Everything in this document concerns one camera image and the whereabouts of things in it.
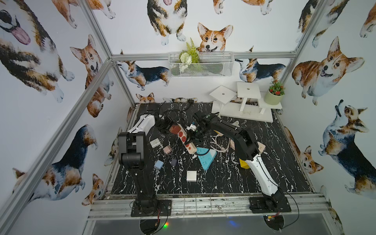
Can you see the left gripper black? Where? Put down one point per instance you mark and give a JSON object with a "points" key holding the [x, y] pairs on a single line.
{"points": [[166, 126]]}

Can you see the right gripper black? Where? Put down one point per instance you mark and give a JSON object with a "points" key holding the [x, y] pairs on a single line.
{"points": [[192, 135]]}

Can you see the dark red cube plug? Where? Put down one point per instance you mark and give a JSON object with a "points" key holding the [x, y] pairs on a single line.
{"points": [[175, 129]]}

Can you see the beige power strip with plugs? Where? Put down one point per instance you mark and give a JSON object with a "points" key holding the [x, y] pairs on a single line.
{"points": [[183, 136]]}

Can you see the white grey plug adapter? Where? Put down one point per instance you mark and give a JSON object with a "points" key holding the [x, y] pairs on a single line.
{"points": [[155, 143]]}

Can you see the pink plug adapter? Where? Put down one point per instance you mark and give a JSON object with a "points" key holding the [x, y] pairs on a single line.
{"points": [[167, 149]]}

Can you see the teal triangular power strip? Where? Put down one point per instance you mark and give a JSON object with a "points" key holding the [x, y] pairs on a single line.
{"points": [[206, 156]]}

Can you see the light blue plug adapter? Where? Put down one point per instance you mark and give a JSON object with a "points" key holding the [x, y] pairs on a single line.
{"points": [[159, 164]]}

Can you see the white square plug adapter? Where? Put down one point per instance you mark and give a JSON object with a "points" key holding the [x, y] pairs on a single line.
{"points": [[191, 176]]}

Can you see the yellow cube socket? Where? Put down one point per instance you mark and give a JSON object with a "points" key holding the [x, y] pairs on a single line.
{"points": [[243, 164]]}

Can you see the beige cube socket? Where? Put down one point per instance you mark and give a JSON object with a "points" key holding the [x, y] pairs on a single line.
{"points": [[261, 147]]}

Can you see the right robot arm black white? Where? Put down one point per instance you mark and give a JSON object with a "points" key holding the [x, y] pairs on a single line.
{"points": [[246, 148]]}

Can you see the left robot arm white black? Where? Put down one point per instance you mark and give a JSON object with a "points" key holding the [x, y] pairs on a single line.
{"points": [[133, 154]]}

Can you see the white fabric glove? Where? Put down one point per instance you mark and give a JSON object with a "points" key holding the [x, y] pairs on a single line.
{"points": [[236, 124]]}

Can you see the white wooden display stand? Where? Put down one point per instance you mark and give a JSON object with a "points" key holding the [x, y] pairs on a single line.
{"points": [[248, 102]]}

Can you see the green fern white flower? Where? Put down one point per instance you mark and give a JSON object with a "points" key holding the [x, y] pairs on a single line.
{"points": [[188, 57]]}

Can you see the green pot red flowers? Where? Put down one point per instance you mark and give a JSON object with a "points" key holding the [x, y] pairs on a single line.
{"points": [[275, 93]]}

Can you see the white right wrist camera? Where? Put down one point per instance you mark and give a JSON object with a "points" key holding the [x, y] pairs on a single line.
{"points": [[192, 127]]}

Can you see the white wire wall basket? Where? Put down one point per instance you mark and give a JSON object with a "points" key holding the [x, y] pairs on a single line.
{"points": [[212, 64]]}

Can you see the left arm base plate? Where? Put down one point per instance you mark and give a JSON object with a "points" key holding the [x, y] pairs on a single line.
{"points": [[151, 208]]}

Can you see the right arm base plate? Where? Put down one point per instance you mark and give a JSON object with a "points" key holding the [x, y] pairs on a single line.
{"points": [[267, 205]]}

